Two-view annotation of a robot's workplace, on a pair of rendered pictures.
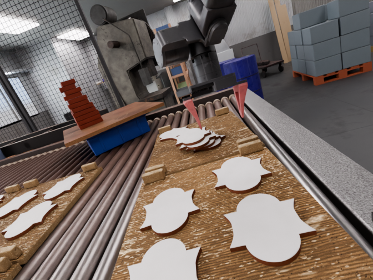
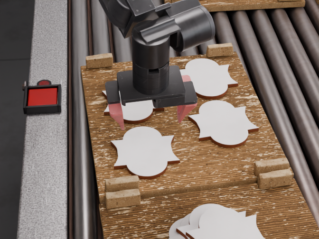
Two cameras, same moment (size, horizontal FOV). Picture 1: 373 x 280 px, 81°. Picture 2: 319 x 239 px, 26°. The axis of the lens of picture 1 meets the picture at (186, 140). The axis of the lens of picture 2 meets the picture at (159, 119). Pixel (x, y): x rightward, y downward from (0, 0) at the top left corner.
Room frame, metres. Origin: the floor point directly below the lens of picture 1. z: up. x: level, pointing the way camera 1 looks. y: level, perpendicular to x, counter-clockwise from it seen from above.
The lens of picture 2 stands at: (1.36, -0.32, 1.78)
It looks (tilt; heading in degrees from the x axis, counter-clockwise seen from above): 39 degrees down; 165
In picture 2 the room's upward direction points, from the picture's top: straight up
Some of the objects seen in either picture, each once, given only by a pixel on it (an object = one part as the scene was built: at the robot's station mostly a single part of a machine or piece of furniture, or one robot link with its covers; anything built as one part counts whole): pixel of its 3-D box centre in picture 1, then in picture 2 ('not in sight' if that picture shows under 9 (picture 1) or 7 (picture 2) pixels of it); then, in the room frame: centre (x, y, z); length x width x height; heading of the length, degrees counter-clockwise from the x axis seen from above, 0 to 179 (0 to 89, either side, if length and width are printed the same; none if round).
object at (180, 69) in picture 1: (177, 64); not in sight; (7.54, -0.53, 1.11); 2.43 x 0.65 x 2.22; 169
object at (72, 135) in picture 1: (109, 119); not in sight; (1.26, 0.38, 1.03); 0.50 x 0.50 x 0.02; 25
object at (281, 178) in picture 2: (155, 170); (275, 178); (0.56, 0.11, 0.95); 0.06 x 0.02 x 0.03; 85
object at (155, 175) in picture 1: (154, 176); (271, 167); (0.53, 0.12, 0.95); 0.06 x 0.02 x 0.03; 84
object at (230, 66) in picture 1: (235, 83); not in sight; (4.39, -1.31, 0.45); 1.23 x 0.76 x 0.91; 176
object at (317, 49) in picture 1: (323, 41); not in sight; (4.40, -3.22, 0.65); 1.31 x 0.92 x 1.30; 166
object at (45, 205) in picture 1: (23, 210); not in sight; (0.62, 0.55, 0.94); 0.41 x 0.35 x 0.04; 170
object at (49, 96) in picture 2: not in sight; (42, 99); (0.19, -0.25, 0.92); 0.06 x 0.06 x 0.01; 81
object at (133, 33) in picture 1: (141, 73); not in sight; (4.35, 0.39, 1.22); 1.29 x 1.09 x 2.43; 80
